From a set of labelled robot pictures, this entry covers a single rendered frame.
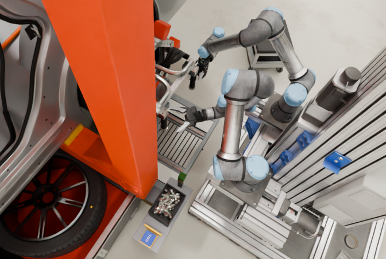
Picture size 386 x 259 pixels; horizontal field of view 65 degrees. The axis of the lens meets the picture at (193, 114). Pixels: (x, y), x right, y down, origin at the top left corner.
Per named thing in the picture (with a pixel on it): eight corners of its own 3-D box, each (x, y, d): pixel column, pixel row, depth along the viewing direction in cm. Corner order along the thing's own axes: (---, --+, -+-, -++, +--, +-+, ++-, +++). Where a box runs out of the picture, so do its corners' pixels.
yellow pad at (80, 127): (65, 116, 183) (63, 112, 179) (84, 127, 181) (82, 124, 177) (49, 134, 177) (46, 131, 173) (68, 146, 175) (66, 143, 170)
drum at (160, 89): (147, 76, 191) (146, 62, 179) (176, 91, 188) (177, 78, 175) (135, 92, 185) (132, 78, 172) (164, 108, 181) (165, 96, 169)
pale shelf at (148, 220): (170, 177, 198) (170, 176, 195) (192, 190, 195) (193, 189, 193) (132, 238, 179) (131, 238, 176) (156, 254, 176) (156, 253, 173)
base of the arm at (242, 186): (265, 174, 163) (270, 169, 155) (253, 198, 157) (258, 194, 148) (240, 160, 166) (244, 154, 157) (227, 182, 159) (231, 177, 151)
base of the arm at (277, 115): (298, 109, 185) (304, 101, 177) (288, 127, 179) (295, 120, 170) (276, 97, 188) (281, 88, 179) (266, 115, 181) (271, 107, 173)
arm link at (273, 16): (293, 99, 179) (246, 23, 158) (303, 83, 185) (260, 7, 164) (311, 98, 169) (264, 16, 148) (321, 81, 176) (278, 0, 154)
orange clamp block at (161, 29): (155, 34, 172) (160, 19, 168) (167, 40, 171) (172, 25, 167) (149, 35, 166) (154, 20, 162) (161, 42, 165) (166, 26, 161)
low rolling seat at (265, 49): (282, 74, 301) (296, 51, 271) (247, 74, 297) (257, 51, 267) (273, 41, 321) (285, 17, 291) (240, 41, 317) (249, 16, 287)
